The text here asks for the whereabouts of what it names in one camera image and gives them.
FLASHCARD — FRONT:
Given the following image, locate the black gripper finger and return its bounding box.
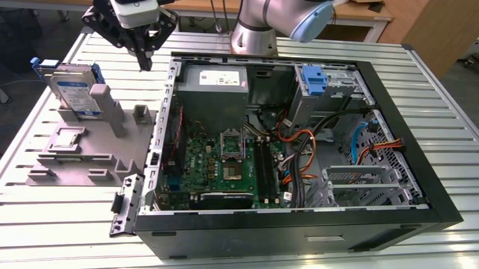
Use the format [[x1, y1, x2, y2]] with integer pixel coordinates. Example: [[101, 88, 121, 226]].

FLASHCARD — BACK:
[[81, 7, 152, 71], [144, 11, 180, 71]]

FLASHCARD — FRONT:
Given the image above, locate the hard disk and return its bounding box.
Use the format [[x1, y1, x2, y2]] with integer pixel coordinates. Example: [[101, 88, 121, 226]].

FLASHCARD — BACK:
[[29, 57, 105, 120]]

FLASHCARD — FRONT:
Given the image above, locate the grey metal disk bay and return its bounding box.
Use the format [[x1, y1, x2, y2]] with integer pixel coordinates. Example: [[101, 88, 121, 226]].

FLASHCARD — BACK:
[[321, 165, 412, 208]]

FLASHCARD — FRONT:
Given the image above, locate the black chair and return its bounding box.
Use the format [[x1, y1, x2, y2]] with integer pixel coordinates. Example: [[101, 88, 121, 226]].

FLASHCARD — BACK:
[[0, 8, 41, 73]]

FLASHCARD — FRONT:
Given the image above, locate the grey power supply unit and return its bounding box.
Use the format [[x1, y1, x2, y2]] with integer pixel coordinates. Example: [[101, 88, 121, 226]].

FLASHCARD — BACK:
[[174, 64, 249, 132]]

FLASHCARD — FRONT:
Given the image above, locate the silver CPU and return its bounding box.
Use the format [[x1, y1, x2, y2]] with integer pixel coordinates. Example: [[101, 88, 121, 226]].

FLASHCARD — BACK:
[[54, 133, 78, 148]]

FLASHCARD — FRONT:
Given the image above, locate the grey parts rack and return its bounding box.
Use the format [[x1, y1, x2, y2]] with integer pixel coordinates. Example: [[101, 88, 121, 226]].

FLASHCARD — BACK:
[[24, 84, 160, 187]]

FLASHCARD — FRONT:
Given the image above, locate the metal socket cover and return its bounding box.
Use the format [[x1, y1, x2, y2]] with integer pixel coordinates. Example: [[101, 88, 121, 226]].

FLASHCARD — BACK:
[[218, 128, 246, 163]]

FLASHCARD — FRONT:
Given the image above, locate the blue plastic bay latch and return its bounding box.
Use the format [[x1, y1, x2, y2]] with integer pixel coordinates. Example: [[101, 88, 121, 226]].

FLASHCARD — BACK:
[[301, 64, 328, 96]]

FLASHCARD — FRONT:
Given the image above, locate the green RAM stick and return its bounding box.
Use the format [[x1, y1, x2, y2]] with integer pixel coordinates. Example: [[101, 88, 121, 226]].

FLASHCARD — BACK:
[[52, 156, 93, 164]]

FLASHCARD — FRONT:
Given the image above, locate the grey metal drive cage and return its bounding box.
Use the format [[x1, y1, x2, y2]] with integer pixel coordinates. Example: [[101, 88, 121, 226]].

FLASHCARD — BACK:
[[286, 64, 374, 132]]

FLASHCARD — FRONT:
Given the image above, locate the green motherboard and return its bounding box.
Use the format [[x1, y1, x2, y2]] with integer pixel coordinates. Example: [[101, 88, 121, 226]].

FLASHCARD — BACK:
[[154, 131, 296, 211]]

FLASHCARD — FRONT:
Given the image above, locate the CPU socket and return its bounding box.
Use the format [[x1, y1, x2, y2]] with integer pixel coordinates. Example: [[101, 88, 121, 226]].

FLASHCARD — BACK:
[[220, 164, 249, 182]]

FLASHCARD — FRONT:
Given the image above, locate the black RAM slot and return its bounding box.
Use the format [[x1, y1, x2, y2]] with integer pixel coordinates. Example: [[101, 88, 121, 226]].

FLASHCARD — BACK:
[[262, 136, 280, 204], [253, 137, 269, 204]]

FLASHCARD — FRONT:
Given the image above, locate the grey expansion card retainer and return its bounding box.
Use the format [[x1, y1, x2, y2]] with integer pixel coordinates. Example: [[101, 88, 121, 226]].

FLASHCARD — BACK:
[[108, 173, 146, 238]]

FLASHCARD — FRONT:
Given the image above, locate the black graphics card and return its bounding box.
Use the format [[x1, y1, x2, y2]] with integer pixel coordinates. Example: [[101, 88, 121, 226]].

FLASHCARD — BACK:
[[188, 191, 254, 210]]

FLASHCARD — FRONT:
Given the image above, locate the wooden cabinet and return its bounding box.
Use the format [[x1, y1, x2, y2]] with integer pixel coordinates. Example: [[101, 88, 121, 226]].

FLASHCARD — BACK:
[[381, 0, 479, 79]]

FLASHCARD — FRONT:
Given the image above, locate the black PC case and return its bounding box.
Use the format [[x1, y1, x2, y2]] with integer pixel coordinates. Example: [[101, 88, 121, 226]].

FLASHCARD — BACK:
[[133, 51, 464, 260]]

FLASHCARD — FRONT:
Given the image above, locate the office chair wheel base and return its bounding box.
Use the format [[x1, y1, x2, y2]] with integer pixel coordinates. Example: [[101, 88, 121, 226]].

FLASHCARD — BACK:
[[457, 39, 479, 69]]

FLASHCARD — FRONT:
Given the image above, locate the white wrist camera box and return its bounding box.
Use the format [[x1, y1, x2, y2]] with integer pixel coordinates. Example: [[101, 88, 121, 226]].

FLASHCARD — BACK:
[[109, 0, 161, 29]]

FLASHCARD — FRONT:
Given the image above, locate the wooden desk white frame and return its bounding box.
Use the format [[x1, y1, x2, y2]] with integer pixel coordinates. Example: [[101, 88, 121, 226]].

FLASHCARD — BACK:
[[164, 0, 396, 43], [0, 0, 94, 20]]

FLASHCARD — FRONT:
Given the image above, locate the thin red wire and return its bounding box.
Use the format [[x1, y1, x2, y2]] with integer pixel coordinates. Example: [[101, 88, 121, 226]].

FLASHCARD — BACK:
[[160, 105, 185, 169]]

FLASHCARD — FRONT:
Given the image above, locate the orange wire bundle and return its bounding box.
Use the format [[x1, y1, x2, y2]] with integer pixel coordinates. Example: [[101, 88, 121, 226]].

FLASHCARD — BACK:
[[274, 110, 318, 186]]

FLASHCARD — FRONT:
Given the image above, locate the black cable bundle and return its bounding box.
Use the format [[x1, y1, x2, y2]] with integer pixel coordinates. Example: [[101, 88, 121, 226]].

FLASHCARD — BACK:
[[290, 108, 374, 208]]

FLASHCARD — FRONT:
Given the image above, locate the blue wire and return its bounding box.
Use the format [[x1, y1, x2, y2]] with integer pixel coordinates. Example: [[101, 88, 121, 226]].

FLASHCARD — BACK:
[[350, 120, 377, 166]]

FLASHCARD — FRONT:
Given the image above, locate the orange yellow power wire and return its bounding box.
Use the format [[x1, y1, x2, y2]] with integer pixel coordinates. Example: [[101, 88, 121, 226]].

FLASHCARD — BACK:
[[354, 137, 408, 166]]

